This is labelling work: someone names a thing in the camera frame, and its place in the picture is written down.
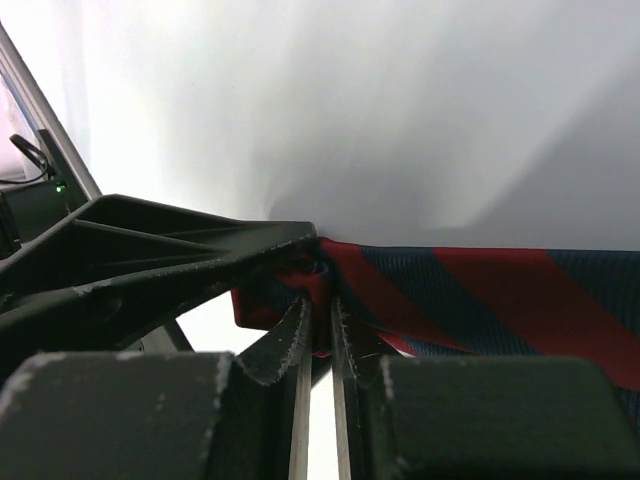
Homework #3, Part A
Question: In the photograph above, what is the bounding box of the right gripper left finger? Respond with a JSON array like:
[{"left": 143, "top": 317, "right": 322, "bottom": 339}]
[{"left": 1, "top": 298, "right": 312, "bottom": 479}]

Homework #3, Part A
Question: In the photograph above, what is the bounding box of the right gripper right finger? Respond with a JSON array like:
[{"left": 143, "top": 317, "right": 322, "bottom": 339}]
[{"left": 331, "top": 298, "right": 639, "bottom": 479}]

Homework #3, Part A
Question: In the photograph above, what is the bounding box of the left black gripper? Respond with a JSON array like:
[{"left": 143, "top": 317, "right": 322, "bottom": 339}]
[{"left": 1, "top": 194, "right": 316, "bottom": 381}]

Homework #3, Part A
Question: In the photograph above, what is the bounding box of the red navy striped tie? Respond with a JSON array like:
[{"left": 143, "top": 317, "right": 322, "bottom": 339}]
[{"left": 230, "top": 237, "right": 640, "bottom": 394}]

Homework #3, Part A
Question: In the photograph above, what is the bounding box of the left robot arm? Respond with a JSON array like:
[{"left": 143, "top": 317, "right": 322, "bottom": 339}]
[{"left": 1, "top": 131, "right": 316, "bottom": 377}]

